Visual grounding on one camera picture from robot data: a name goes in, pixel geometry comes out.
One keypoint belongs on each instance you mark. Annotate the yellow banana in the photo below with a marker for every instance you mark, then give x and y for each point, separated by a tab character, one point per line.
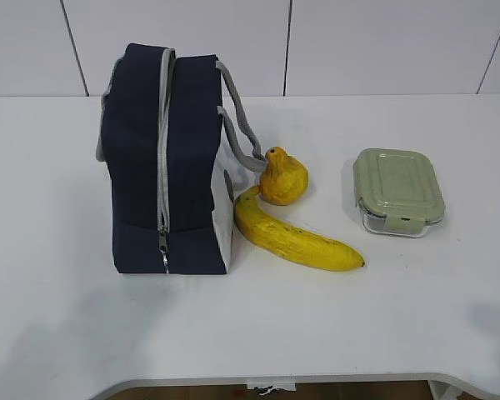
289	242

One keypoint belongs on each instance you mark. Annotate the yellow pear-shaped fruit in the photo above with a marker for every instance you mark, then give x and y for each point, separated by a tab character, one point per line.
285	179

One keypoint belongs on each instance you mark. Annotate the navy blue lunch bag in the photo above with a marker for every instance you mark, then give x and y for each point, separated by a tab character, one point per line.
163	121

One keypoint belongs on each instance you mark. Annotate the glass container green lid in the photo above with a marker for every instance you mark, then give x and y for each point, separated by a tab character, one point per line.
397	192

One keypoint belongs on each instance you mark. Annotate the white tape scrap table edge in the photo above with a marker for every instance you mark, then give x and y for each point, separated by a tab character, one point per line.
269	388

